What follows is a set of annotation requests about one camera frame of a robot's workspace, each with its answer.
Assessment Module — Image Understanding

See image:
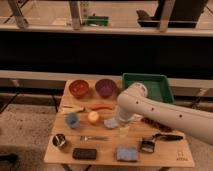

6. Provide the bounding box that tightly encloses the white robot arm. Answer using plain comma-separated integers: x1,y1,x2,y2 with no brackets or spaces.
115,82,213,146

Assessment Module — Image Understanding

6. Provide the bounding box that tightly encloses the red chili pepper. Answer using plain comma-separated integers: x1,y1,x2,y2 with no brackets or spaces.
90,104,113,110

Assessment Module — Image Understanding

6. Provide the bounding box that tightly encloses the small grey blue towel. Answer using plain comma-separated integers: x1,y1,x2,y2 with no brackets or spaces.
104,118,118,129

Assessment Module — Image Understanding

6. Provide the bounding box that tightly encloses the red orange bowl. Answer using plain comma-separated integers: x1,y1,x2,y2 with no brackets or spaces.
69,80,89,98

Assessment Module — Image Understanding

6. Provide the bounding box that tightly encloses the yellow banana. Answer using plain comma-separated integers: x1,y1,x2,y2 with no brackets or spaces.
59,106,85,114

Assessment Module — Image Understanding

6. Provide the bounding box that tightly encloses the purple bowl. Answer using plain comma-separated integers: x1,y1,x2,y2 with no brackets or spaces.
95,79,117,98

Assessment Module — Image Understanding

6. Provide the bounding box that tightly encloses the dark machine on shelf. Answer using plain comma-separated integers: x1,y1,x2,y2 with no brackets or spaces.
136,0,209,28

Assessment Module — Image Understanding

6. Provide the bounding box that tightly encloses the blue cup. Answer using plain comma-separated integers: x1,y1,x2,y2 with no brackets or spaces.
65,113,79,129

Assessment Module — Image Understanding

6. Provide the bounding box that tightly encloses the green plastic tray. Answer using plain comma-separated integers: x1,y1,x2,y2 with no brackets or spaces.
122,73,175,104

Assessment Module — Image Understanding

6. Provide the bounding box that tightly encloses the yellow apple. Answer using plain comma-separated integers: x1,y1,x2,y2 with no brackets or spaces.
87,111,100,124

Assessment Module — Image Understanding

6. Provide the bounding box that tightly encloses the black sponge block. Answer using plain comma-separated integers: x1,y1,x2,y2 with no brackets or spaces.
72,148,97,160

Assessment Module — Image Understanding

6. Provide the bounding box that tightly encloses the blue sponge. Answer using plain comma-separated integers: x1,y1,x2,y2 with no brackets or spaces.
116,146,138,162

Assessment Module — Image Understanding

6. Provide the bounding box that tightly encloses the black handled knife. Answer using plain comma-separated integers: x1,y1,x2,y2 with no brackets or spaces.
153,133,183,141

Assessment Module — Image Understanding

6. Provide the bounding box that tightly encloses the silver fork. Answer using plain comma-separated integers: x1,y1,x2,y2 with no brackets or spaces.
80,136,108,141

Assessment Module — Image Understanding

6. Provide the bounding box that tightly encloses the green box on shelf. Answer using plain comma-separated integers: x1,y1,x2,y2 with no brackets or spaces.
85,15,109,26

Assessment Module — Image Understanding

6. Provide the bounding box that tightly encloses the white plastic cup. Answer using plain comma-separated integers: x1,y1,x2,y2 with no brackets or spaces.
133,114,143,121

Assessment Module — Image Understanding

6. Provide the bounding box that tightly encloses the red grape bunch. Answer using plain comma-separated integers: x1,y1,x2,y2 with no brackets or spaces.
141,118,173,132

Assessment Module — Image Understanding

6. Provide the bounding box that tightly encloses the wooden folding table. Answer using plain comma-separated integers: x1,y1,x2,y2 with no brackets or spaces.
44,80,195,168

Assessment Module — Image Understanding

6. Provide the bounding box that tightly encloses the metal cup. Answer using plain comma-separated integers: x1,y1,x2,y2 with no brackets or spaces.
52,134,66,149

